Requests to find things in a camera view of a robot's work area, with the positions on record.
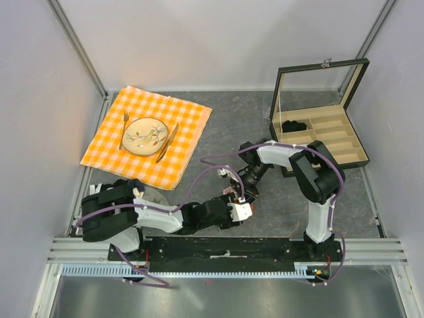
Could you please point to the dark blue underwear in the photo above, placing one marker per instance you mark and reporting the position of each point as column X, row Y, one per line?
column 137, row 187

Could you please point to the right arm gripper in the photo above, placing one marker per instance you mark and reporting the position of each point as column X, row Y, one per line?
column 250, row 193

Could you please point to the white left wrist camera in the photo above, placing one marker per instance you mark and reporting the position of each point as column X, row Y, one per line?
column 240, row 211

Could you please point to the black compartment storage box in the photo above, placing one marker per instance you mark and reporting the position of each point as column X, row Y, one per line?
column 319, row 96

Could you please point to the black rolled underwear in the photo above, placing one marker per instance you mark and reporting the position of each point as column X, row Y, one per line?
column 293, row 126

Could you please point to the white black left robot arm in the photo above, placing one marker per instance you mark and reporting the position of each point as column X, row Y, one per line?
column 116, row 213

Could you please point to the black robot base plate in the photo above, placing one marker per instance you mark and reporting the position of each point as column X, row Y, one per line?
column 167, row 249

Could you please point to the gold fork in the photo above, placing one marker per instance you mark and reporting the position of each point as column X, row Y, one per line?
column 125, row 119

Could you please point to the grey underwear pile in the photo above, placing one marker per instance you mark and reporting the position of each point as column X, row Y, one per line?
column 154, row 196

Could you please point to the gold table knife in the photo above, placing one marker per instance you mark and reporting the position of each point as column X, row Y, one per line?
column 167, row 144

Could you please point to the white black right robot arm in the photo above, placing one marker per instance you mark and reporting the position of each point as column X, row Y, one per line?
column 319, row 177

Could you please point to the beige decorated plate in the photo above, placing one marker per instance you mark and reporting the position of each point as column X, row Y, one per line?
column 145, row 136

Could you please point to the orange checkered tablecloth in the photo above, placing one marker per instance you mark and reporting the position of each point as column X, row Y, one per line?
column 103, row 151

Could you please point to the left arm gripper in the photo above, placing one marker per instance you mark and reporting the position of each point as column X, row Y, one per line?
column 228, row 222

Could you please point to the grey slotted cable duct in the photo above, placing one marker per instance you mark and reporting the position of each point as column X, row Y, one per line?
column 125, row 271

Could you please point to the aluminium frame rail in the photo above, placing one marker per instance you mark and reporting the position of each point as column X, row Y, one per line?
column 358, row 251

